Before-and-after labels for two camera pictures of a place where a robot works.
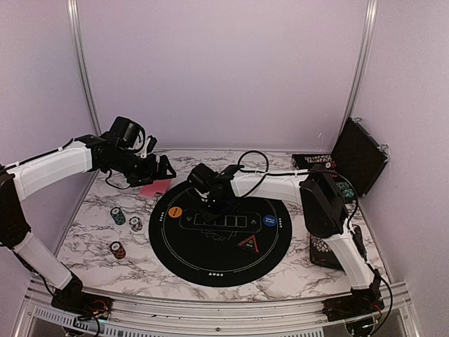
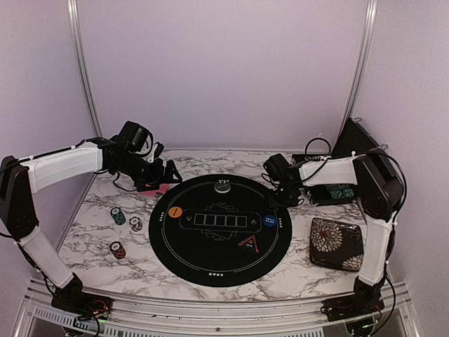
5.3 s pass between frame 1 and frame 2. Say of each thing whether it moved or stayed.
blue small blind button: stayed
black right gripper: moved
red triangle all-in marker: stayed
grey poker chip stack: stayed
